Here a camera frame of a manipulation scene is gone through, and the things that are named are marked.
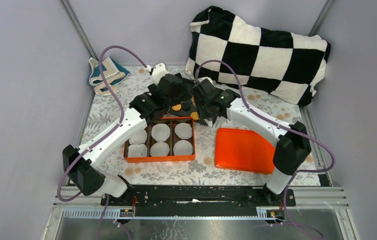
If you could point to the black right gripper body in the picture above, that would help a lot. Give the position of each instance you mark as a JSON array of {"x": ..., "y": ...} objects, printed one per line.
[{"x": 204, "y": 112}]

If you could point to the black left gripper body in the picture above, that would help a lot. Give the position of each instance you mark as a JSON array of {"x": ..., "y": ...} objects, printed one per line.
[{"x": 181, "y": 95}]

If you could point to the round orange cookie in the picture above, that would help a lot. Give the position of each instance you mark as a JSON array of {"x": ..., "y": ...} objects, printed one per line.
[
  {"x": 177, "y": 107},
  {"x": 195, "y": 116}
]

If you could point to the black baking tray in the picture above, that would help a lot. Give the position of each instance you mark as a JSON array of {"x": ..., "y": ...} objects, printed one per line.
[{"x": 188, "y": 84}]

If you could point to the orange compartment box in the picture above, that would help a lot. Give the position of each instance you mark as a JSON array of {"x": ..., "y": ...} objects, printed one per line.
[{"x": 171, "y": 122}]

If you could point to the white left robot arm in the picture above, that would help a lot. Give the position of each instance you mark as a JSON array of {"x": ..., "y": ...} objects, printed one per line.
[{"x": 82, "y": 164}]

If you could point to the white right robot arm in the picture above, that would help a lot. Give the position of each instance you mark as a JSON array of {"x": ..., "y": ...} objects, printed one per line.
[{"x": 289, "y": 140}]

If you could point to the black round sandwich cookie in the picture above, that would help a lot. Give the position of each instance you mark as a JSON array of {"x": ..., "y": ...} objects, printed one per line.
[{"x": 186, "y": 106}]

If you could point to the floral table mat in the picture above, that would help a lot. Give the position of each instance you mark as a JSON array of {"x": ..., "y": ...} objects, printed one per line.
[{"x": 201, "y": 171}]

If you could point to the white paper cupcake liner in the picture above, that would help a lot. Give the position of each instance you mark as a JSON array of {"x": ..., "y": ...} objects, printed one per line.
[
  {"x": 137, "y": 150},
  {"x": 139, "y": 137},
  {"x": 183, "y": 148},
  {"x": 183, "y": 131},
  {"x": 159, "y": 149},
  {"x": 160, "y": 132}
]

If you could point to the orange box lid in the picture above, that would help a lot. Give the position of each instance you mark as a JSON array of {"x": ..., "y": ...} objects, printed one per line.
[{"x": 243, "y": 150}]

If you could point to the teal beige folded cloth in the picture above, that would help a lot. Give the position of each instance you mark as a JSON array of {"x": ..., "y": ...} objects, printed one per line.
[{"x": 113, "y": 74}]

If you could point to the black white checkered pillow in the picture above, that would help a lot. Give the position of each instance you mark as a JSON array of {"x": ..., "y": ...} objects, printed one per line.
[{"x": 229, "y": 51}]

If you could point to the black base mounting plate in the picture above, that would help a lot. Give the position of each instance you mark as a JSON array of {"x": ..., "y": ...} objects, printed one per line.
[{"x": 198, "y": 201}]

